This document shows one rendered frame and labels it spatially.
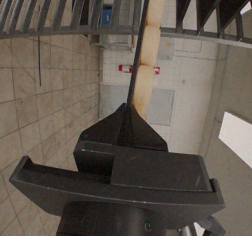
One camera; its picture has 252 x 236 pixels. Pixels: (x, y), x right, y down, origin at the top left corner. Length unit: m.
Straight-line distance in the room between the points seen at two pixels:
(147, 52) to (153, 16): 0.06
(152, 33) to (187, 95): 3.83
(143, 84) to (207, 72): 3.98
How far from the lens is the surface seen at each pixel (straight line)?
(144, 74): 0.16
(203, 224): 0.72
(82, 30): 0.72
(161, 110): 3.97
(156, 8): 0.21
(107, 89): 3.96
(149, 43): 0.18
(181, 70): 3.91
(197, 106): 4.15
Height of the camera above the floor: 1.19
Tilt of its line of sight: 6 degrees down
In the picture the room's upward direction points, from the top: 95 degrees clockwise
